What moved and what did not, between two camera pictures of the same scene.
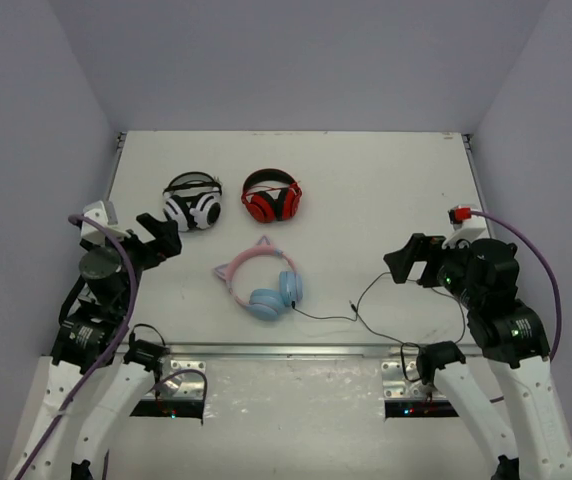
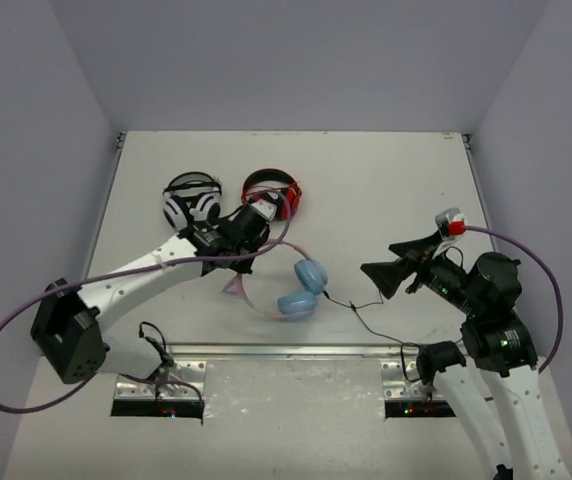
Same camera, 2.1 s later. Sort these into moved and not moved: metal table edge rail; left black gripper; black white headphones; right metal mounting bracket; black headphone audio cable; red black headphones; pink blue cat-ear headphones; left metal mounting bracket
Moved: black headphone audio cable; left black gripper; pink blue cat-ear headphones
Not moved: black white headphones; right metal mounting bracket; metal table edge rail; left metal mounting bracket; red black headphones
